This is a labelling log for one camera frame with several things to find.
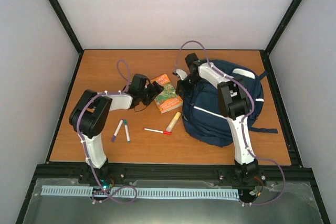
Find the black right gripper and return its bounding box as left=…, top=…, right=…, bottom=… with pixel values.
left=176, top=74, right=202, bottom=96

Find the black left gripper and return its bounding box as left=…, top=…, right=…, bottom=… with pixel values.
left=140, top=82, right=164, bottom=107

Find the orange green picture book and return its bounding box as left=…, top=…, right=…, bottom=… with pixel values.
left=151, top=74, right=183, bottom=114

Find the navy blue student backpack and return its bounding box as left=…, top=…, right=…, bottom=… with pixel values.
left=182, top=60, right=278, bottom=147

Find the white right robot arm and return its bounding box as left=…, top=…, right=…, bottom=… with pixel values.
left=173, top=53, right=259, bottom=185

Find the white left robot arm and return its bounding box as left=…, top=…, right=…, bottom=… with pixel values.
left=69, top=74, right=164, bottom=184

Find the green capped white marker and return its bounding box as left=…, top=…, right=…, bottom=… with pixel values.
left=123, top=119, right=131, bottom=143

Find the red capped white marker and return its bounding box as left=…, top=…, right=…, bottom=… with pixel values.
left=143, top=127, right=172, bottom=135

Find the purple capped white marker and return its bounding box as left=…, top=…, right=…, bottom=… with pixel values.
left=111, top=119, right=123, bottom=142

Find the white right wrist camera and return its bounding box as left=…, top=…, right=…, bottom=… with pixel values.
left=173, top=69, right=188, bottom=80

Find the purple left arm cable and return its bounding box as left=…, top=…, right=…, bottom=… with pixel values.
left=77, top=59, right=139, bottom=205

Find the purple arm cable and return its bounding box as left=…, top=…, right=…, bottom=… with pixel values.
left=174, top=40, right=286, bottom=206
left=77, top=59, right=139, bottom=205

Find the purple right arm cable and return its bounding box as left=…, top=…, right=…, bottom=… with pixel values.
left=174, top=40, right=286, bottom=206

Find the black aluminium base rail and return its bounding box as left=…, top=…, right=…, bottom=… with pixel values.
left=33, top=162, right=316, bottom=187

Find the light blue slotted cable duct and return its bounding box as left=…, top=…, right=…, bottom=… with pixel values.
left=40, top=185, right=239, bottom=200

